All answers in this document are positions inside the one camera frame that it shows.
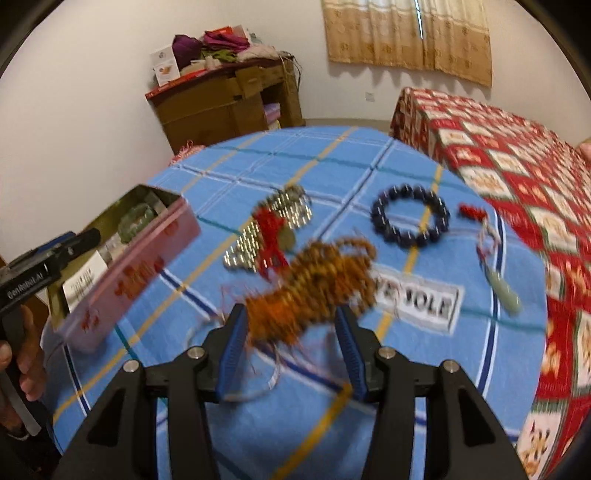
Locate pile of clothes on cabinet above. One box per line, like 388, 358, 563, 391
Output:
201, 25, 287, 65

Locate white paper card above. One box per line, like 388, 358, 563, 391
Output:
62, 251, 109, 310

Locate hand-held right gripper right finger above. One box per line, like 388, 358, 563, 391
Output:
333, 305, 529, 480

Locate purple cloth bundle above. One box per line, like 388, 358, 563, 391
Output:
172, 34, 204, 63

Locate person's left hand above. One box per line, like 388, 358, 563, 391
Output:
13, 305, 49, 403

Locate brown wooden bead necklace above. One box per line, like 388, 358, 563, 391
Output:
185, 236, 379, 402

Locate beige patterned curtain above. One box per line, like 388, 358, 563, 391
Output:
321, 0, 494, 88

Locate white printed box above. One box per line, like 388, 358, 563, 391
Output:
149, 45, 181, 86

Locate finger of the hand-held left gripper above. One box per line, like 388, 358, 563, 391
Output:
48, 228, 102, 274
34, 233, 77, 256

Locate bed with red patterned blanket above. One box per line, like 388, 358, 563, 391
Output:
389, 87, 591, 480

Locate silver bead necklace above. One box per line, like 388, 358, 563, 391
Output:
223, 185, 314, 273

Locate flat red box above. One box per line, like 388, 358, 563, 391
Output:
145, 69, 218, 100

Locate green jade bangle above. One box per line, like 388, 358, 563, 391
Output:
117, 205, 160, 243

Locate jade pendant with red cord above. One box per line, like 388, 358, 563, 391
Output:
458, 203, 522, 317

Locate brown wooden cabinet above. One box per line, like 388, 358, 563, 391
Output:
145, 60, 306, 155

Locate dark blue bead bracelet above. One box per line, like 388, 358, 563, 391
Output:
370, 184, 451, 250

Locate blue plaid tablecloth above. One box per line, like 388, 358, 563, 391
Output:
41, 126, 550, 480

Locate pink metal tin box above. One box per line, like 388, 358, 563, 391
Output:
46, 185, 202, 354

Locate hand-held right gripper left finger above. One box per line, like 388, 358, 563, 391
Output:
51, 302, 252, 480

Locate pink storage boxes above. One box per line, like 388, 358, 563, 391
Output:
263, 102, 282, 132

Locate person's left forearm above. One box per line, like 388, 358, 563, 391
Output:
0, 415, 63, 480

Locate red knot pendant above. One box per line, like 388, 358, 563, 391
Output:
252, 207, 296, 282

